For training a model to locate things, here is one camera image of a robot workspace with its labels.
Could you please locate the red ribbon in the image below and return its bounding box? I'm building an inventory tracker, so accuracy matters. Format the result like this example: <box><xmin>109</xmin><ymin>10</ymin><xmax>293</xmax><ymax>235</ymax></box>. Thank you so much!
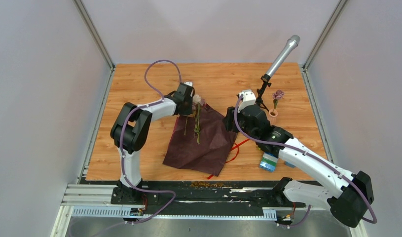
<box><xmin>206</xmin><ymin>139</ymin><xmax>251</xmax><ymax>181</ymax></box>

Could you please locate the maroon flower bouquet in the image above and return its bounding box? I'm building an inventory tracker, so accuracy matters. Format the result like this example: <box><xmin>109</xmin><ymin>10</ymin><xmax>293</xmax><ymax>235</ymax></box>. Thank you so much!
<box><xmin>163</xmin><ymin>104</ymin><xmax>237</xmax><ymax>176</ymax></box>

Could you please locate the mauve rose with stem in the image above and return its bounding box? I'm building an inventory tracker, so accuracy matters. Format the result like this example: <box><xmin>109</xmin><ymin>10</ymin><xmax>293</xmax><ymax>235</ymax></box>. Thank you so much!
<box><xmin>271</xmin><ymin>89</ymin><xmax>285</xmax><ymax>115</ymax></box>

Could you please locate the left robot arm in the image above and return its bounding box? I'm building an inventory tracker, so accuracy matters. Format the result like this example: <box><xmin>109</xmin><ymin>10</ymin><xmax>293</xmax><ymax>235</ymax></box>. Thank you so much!
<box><xmin>110</xmin><ymin>82</ymin><xmax>195</xmax><ymax>204</ymax></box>

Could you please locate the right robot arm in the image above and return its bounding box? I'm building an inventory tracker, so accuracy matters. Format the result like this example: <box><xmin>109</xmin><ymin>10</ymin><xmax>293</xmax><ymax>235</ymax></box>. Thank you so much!
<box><xmin>223</xmin><ymin>104</ymin><xmax>378</xmax><ymax>228</ymax></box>

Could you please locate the pink ribbed vase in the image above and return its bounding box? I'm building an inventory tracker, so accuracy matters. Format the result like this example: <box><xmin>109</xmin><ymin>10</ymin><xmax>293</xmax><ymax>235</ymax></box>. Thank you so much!
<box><xmin>269</xmin><ymin>109</ymin><xmax>278</xmax><ymax>125</ymax></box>

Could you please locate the black tripod stand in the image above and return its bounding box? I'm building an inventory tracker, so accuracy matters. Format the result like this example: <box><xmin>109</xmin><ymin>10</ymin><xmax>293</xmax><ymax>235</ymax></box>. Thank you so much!
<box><xmin>255</xmin><ymin>74</ymin><xmax>271</xmax><ymax>111</ymax></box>

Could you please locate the colourful toy block stack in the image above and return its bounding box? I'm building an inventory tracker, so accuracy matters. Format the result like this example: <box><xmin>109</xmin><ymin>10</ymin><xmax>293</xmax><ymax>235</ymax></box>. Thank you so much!
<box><xmin>259</xmin><ymin>153</ymin><xmax>278</xmax><ymax>172</ymax></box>

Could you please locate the blue triangular toy block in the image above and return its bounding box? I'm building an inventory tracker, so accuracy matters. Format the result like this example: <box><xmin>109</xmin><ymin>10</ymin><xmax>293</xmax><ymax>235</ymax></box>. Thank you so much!
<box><xmin>284</xmin><ymin>162</ymin><xmax>296</xmax><ymax>168</ymax></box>

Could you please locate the silver microphone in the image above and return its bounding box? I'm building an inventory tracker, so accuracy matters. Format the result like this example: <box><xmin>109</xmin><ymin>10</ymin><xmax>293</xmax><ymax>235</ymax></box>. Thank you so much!
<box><xmin>263</xmin><ymin>35</ymin><xmax>300</xmax><ymax>81</ymax></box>

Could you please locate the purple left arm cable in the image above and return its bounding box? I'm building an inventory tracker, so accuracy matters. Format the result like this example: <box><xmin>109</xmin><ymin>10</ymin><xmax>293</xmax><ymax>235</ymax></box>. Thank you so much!
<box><xmin>119</xmin><ymin>59</ymin><xmax>183</xmax><ymax>225</ymax></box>

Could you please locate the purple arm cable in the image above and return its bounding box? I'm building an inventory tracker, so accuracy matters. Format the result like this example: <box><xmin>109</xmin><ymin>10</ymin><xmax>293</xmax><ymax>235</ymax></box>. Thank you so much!
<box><xmin>119</xmin><ymin>59</ymin><xmax>183</xmax><ymax>225</ymax></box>
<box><xmin>233</xmin><ymin>95</ymin><xmax>378</xmax><ymax>225</ymax></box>

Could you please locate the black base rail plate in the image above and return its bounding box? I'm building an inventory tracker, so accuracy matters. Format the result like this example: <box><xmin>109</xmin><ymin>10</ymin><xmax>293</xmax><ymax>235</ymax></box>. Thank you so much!
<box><xmin>109</xmin><ymin>180</ymin><xmax>306</xmax><ymax>217</ymax></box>

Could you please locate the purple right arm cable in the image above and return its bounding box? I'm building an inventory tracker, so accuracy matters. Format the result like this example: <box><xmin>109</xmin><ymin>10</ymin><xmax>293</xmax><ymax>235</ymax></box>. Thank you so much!
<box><xmin>233</xmin><ymin>95</ymin><xmax>378</xmax><ymax>225</ymax></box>

